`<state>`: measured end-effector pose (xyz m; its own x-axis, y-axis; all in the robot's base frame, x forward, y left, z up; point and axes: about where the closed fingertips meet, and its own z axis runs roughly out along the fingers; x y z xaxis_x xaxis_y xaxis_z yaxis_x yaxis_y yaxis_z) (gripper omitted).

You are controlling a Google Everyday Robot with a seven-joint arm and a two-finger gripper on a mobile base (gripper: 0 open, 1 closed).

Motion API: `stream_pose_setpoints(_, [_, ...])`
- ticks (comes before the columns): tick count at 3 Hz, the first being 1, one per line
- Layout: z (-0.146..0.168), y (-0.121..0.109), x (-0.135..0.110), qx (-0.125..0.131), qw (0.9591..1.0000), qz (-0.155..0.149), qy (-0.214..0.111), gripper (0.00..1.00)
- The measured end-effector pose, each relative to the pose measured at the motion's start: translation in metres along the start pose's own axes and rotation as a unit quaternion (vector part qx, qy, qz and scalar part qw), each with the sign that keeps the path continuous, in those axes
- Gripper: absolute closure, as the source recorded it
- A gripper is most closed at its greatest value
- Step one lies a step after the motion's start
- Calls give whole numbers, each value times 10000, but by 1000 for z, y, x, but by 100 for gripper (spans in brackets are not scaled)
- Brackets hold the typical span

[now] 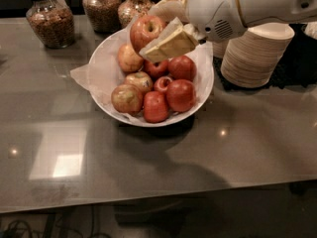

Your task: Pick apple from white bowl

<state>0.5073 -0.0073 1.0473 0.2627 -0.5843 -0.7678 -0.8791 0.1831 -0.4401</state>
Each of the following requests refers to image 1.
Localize small red apple underneath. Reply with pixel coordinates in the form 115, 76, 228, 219
154, 75, 173, 93

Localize glass jar dark cereal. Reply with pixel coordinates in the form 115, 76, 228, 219
82, 0, 122, 33

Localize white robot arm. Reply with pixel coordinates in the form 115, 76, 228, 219
140, 0, 317, 62

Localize stack paper bowls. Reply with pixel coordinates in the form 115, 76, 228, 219
212, 41, 228, 59
221, 23, 295, 88

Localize red apple back centre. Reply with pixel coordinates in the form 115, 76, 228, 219
143, 59, 168, 79

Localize red apple with sticker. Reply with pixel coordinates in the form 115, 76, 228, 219
130, 15, 166, 54

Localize glass jar colourful cereal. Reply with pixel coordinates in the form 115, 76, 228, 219
118, 0, 154, 28

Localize yellow-red apple middle left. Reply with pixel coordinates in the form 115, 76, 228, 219
124, 71, 154, 94

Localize white bowl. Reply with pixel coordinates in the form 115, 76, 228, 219
87, 28, 215, 129

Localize front stack paper bowls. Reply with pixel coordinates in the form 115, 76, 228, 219
221, 23, 295, 88

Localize yellow-green apple front left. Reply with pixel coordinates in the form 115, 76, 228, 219
111, 84, 143, 115

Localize back stack paper bowls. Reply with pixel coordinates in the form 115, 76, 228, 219
212, 41, 228, 59

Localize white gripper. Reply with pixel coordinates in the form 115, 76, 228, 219
139, 0, 247, 62

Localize black mat under bowls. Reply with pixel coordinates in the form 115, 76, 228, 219
213, 24, 317, 91

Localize red apple back right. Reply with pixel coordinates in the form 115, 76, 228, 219
168, 56, 197, 81

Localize yellowish apple top left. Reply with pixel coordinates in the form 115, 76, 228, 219
117, 44, 144, 72

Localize glass jar left cereal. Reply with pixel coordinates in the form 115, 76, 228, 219
26, 0, 74, 49

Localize red apple front right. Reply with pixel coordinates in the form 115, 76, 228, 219
166, 79, 196, 112

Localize red apple front centre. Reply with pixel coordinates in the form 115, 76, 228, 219
143, 91, 168, 123

